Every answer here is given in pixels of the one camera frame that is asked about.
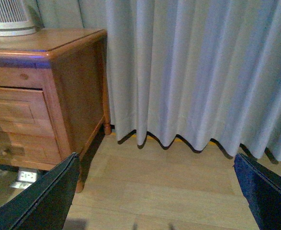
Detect wooden nightstand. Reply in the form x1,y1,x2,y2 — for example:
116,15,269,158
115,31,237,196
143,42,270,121
0,28,112,194

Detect grey curtain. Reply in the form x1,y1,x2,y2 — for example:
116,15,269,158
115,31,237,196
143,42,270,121
28,0,281,161

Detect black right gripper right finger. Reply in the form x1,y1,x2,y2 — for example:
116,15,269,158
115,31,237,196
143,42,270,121
234,153,281,230

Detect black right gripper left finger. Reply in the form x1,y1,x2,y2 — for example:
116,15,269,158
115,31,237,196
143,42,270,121
0,153,79,230

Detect floor power socket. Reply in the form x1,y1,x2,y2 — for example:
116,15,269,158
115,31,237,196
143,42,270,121
10,168,40,189

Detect wooden drawer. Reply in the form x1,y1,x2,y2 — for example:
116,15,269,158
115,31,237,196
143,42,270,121
0,132,61,166
0,87,55,138

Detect white air purifier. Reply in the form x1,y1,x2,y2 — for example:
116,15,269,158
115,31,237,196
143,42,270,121
0,0,37,37

